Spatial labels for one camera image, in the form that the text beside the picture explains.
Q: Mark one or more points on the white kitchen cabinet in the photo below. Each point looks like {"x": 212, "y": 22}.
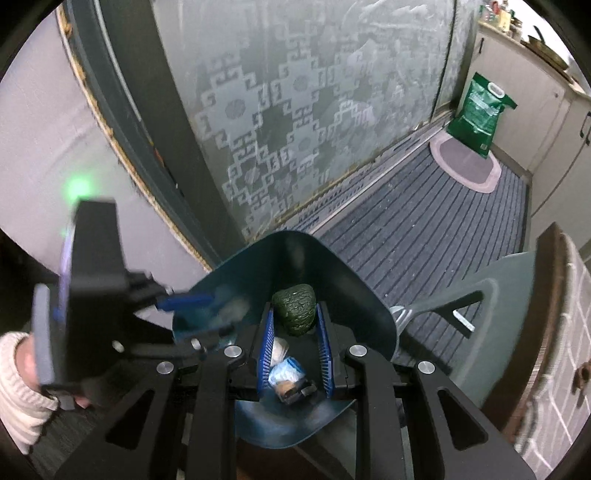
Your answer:
{"x": 531, "y": 129}

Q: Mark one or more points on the grey plastic stool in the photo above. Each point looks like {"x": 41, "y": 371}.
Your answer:
{"x": 503, "y": 286}

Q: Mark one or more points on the green standing bag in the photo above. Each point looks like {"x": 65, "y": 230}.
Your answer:
{"x": 480, "y": 115}

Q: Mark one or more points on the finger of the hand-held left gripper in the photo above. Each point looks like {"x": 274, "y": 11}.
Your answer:
{"x": 207, "y": 336}
{"x": 184, "y": 301}

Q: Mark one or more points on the person's left forearm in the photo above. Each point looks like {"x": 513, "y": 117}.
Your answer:
{"x": 18, "y": 415}

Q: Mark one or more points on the metal frying pan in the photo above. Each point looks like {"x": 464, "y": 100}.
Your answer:
{"x": 545, "y": 46}

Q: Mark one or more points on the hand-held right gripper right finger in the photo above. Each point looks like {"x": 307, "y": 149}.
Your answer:
{"x": 325, "y": 355}

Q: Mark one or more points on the grey checked tablecloth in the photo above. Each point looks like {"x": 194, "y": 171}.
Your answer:
{"x": 568, "y": 369}

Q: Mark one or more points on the oval grey mat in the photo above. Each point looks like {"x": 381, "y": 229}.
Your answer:
{"x": 466, "y": 164}

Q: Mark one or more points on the teal plastic bin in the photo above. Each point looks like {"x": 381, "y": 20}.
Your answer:
{"x": 286, "y": 263}

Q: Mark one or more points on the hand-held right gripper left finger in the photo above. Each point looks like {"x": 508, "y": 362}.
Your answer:
{"x": 265, "y": 355}

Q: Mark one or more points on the dark green textured object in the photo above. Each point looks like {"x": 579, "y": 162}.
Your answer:
{"x": 295, "y": 309}

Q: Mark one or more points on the person's left hand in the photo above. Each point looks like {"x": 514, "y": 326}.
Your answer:
{"x": 28, "y": 369}

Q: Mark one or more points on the blue and white packet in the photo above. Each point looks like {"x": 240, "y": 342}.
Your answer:
{"x": 287, "y": 371}

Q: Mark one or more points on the striped grey floor mat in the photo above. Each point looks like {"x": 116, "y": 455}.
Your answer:
{"x": 415, "y": 221}

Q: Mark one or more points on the frosted patterned glass door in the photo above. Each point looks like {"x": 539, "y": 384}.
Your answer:
{"x": 300, "y": 115}

